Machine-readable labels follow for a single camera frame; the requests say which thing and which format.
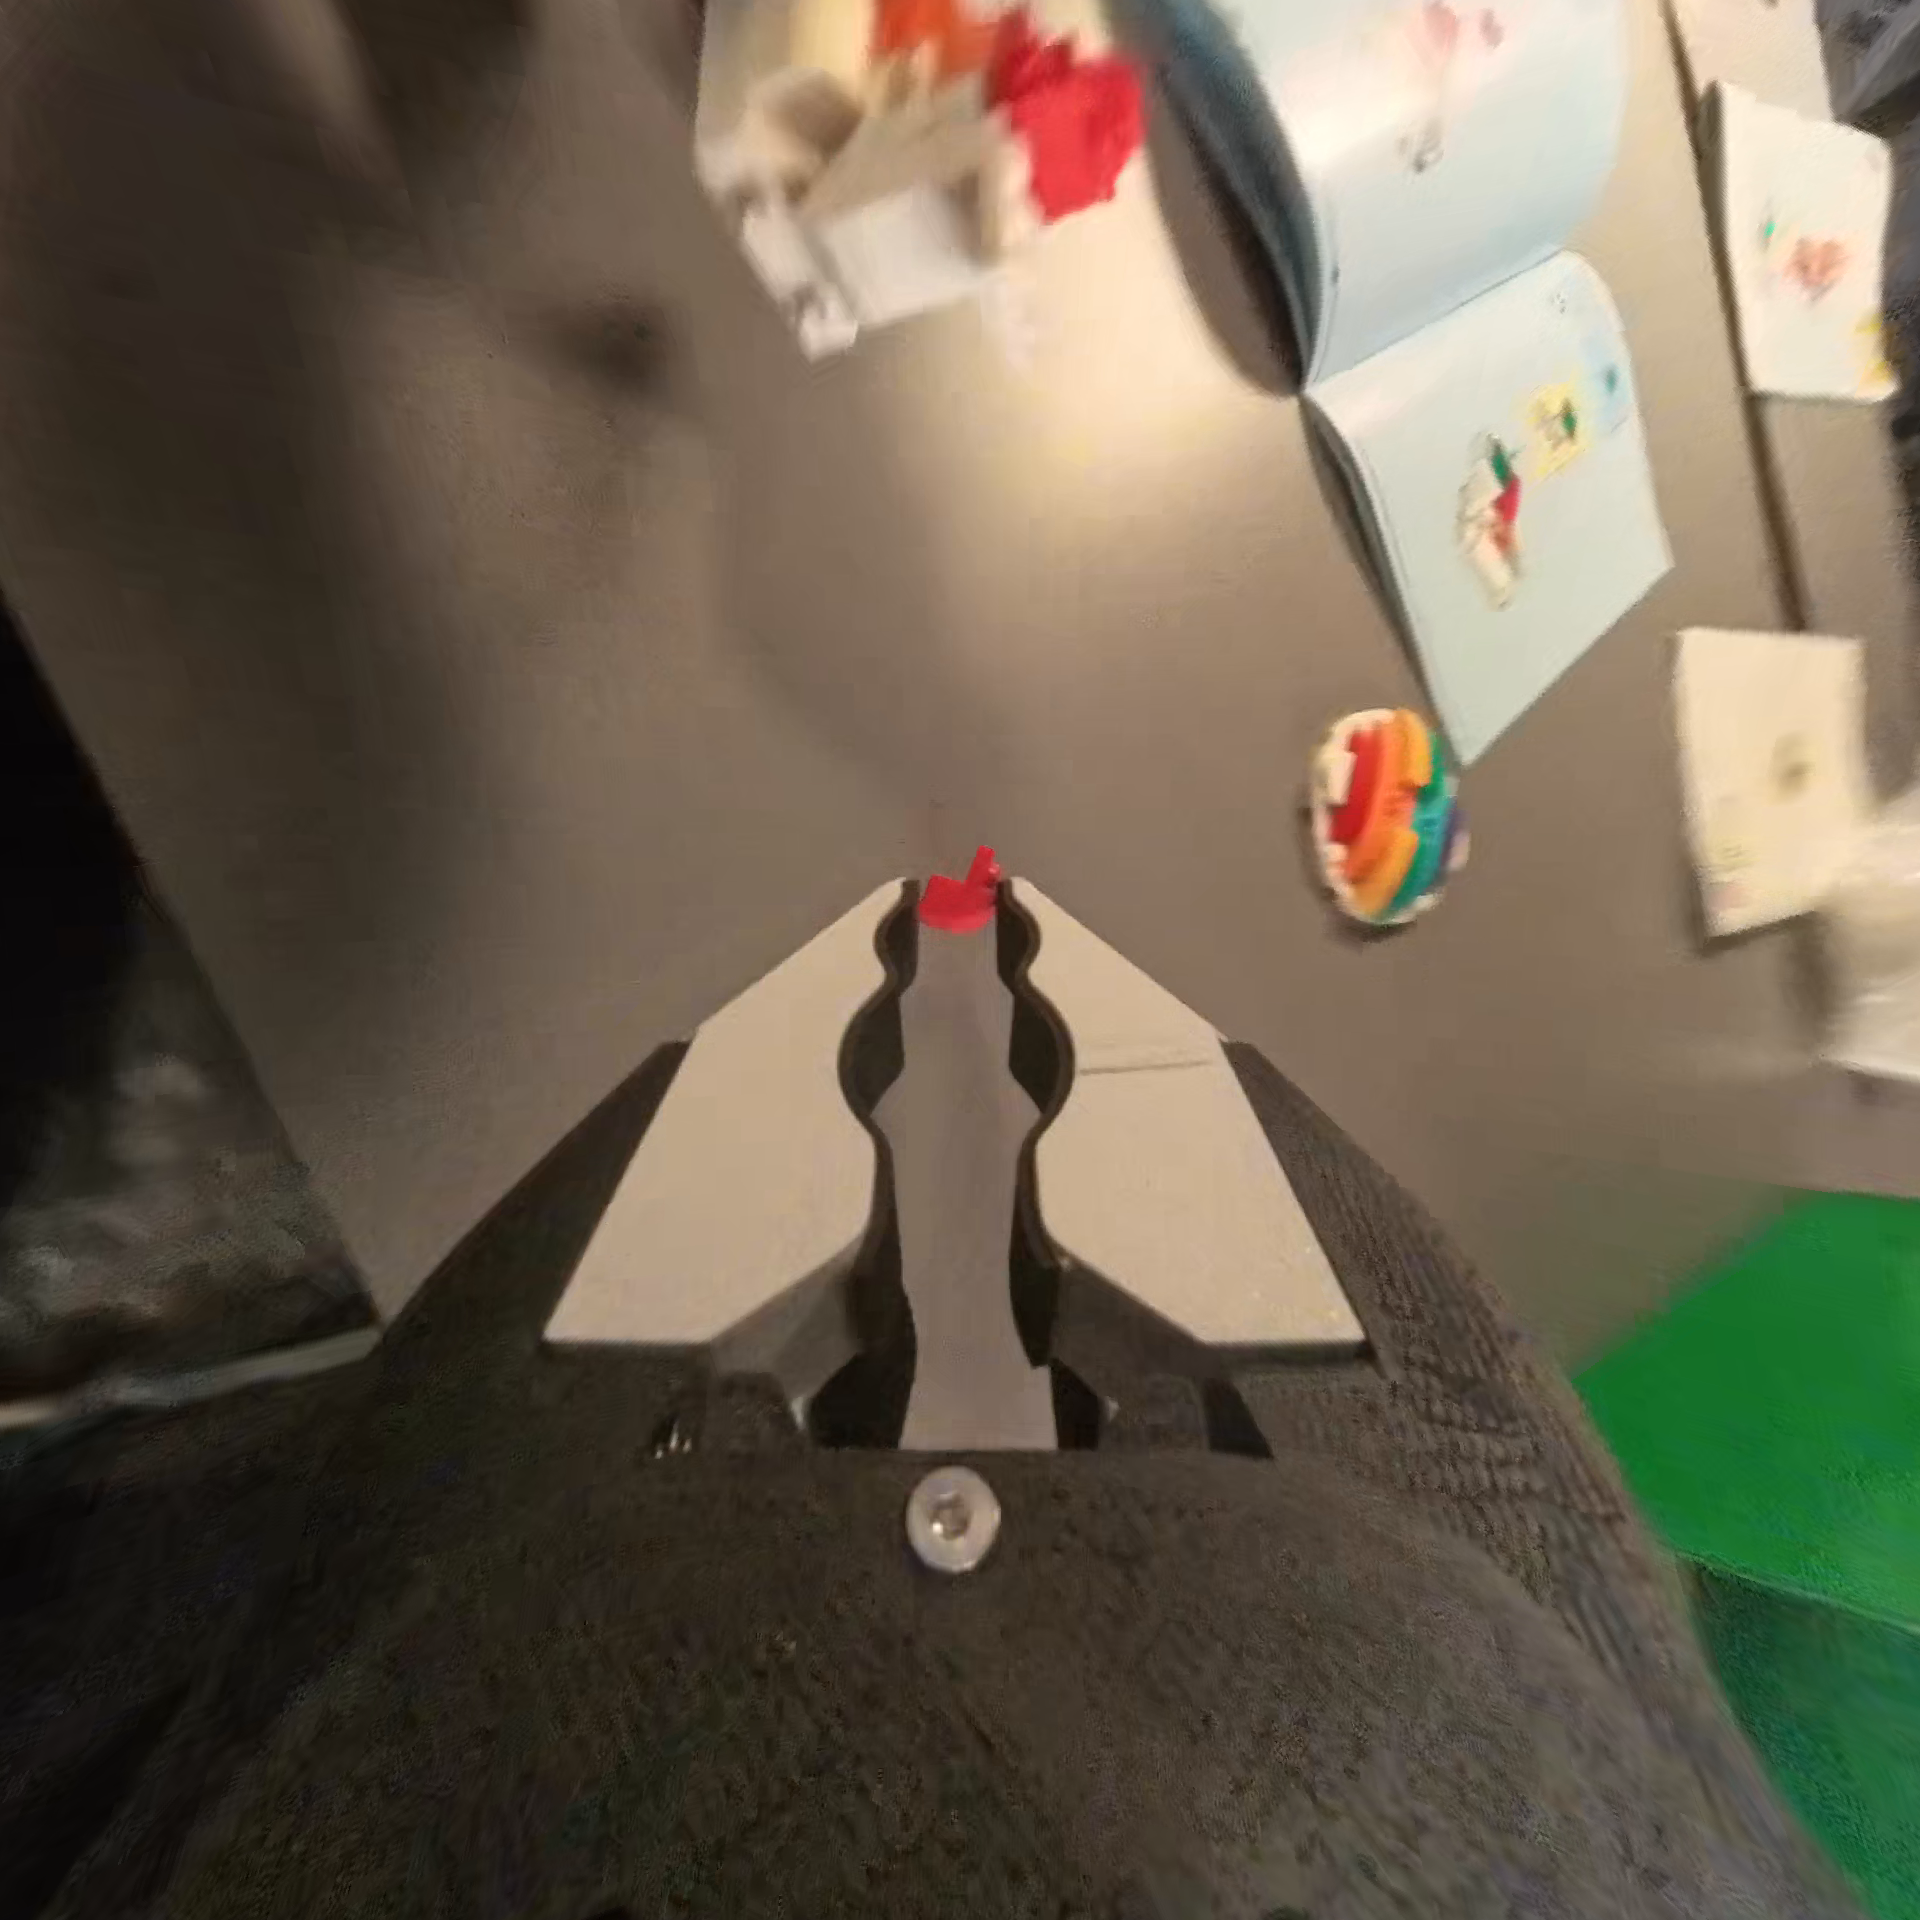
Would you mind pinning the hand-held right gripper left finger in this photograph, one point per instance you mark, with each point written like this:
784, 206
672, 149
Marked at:
736, 1185

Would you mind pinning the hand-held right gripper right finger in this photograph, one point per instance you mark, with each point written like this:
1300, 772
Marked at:
1186, 1201

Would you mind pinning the small red lego piece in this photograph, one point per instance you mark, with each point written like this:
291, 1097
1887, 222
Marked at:
952, 902

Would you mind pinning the white red green lego build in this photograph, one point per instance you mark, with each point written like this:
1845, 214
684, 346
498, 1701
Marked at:
886, 225

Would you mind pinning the rainbow oval lego build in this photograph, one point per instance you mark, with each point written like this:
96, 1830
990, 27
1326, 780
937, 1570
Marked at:
1386, 826

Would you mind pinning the green box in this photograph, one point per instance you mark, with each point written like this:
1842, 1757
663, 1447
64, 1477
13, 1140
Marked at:
1786, 1381

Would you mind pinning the clear plastic bag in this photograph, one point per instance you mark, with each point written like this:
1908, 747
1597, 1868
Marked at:
1882, 976

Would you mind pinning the white paper leaflet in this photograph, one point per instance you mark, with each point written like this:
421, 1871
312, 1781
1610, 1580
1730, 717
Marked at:
1770, 750

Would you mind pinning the light blue instruction booklet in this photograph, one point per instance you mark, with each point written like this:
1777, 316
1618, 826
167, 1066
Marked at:
1425, 150

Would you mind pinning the printed paper sheet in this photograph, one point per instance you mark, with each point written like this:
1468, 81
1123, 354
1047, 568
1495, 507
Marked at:
1800, 256

